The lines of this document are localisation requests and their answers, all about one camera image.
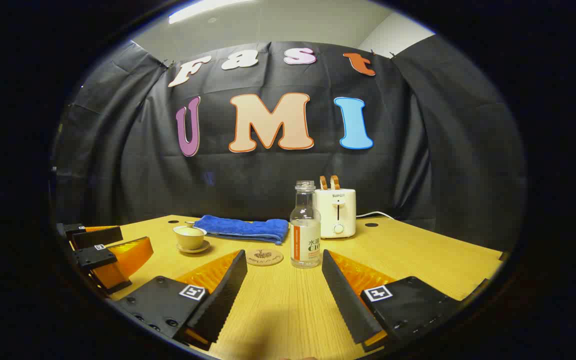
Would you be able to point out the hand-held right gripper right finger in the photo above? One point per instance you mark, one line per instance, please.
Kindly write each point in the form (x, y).
(348, 300)

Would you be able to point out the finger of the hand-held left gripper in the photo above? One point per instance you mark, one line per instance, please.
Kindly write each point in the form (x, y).
(98, 236)
(95, 257)

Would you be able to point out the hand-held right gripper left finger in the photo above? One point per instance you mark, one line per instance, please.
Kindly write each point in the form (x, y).
(223, 295)

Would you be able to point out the round wooden coaster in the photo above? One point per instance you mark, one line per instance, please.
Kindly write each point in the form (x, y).
(263, 257)

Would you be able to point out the beige teacup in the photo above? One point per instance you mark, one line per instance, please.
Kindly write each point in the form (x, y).
(188, 241)

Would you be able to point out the clear water bottle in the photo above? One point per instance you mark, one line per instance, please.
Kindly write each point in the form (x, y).
(305, 240)

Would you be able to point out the blue towel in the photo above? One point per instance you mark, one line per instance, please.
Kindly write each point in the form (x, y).
(238, 227)

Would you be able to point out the white toaster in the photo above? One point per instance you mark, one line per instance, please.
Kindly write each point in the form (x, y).
(340, 210)

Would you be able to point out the bread slice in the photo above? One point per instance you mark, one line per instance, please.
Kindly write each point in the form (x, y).
(335, 182)
(323, 183)

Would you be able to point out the black backdrop cloth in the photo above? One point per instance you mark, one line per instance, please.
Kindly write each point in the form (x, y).
(268, 175)

